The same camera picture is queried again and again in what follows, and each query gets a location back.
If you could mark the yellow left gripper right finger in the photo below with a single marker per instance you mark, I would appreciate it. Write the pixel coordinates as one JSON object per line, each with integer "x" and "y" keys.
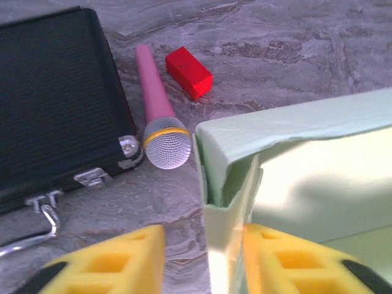
{"x": 306, "y": 266}

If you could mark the red block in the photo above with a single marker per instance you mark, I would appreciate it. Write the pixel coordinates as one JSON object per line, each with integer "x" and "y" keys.
{"x": 190, "y": 72}

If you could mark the light green paper box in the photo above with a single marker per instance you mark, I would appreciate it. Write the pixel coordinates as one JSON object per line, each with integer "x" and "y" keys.
{"x": 306, "y": 171}

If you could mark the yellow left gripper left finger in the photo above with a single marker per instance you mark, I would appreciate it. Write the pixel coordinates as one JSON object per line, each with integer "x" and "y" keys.
{"x": 116, "y": 263}

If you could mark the pink microphone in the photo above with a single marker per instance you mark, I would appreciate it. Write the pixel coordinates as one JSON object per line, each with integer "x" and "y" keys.
{"x": 156, "y": 101}

